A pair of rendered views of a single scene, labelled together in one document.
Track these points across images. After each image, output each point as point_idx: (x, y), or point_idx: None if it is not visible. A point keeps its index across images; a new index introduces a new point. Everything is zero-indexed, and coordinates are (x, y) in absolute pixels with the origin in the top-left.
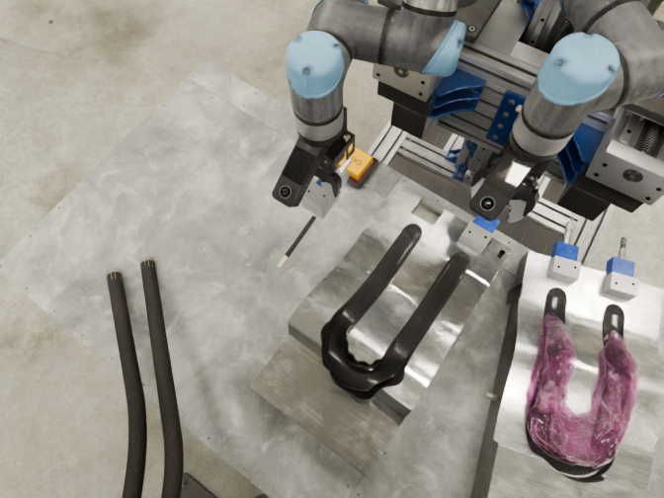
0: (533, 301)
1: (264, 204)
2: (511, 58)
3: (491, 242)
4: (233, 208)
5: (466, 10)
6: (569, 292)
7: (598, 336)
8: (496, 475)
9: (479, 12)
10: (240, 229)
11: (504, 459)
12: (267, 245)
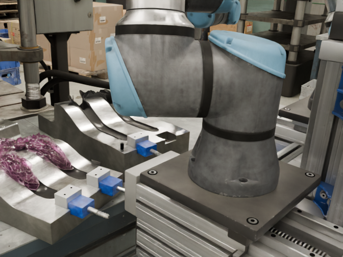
0: (85, 166)
1: (198, 125)
2: (288, 159)
3: (132, 148)
4: (197, 119)
5: (307, 110)
6: (80, 180)
7: (41, 179)
8: (4, 120)
9: (305, 113)
10: (184, 119)
11: (8, 122)
12: (172, 123)
